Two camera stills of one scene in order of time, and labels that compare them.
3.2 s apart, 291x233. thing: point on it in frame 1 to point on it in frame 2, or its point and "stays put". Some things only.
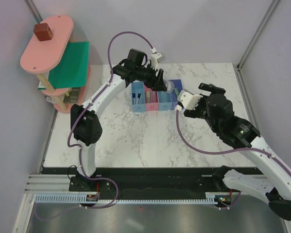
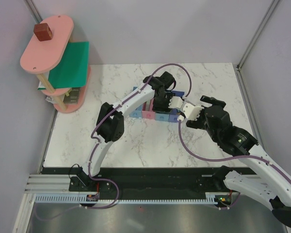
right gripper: x=195 y=113 to x=196 y=124
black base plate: x=148 y=180 stays put
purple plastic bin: x=178 y=85 to x=173 y=113
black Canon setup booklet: x=73 y=96 stays put
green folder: x=72 y=70 stays put
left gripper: x=156 y=84 to x=157 y=108
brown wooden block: x=42 y=32 stays put
